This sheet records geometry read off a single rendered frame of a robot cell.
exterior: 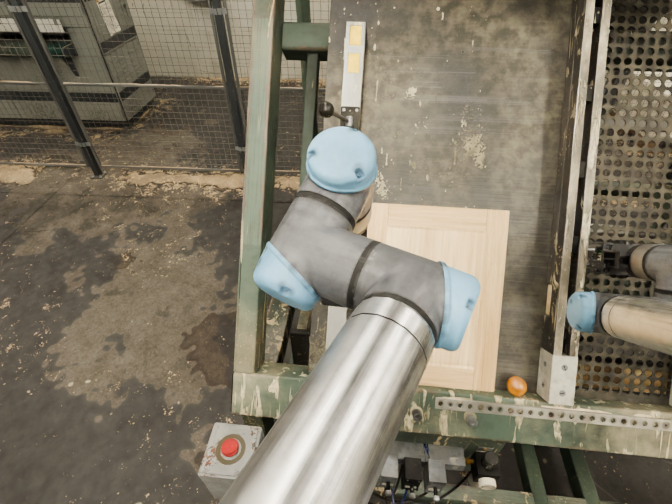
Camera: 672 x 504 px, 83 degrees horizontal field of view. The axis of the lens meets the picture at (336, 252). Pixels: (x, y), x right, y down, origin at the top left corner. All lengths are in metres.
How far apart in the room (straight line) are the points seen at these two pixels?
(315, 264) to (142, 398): 1.99
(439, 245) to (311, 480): 0.88
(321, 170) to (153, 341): 2.17
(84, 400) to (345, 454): 2.24
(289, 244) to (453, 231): 0.74
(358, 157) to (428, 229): 0.68
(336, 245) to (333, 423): 0.18
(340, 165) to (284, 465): 0.27
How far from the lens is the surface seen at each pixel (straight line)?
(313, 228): 0.39
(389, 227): 1.05
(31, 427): 2.50
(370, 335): 0.29
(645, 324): 0.72
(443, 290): 0.34
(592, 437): 1.28
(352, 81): 1.10
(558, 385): 1.16
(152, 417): 2.23
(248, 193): 1.06
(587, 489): 2.01
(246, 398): 1.15
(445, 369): 1.12
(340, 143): 0.41
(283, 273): 0.38
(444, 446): 1.24
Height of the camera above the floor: 1.87
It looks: 43 degrees down
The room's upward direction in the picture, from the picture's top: straight up
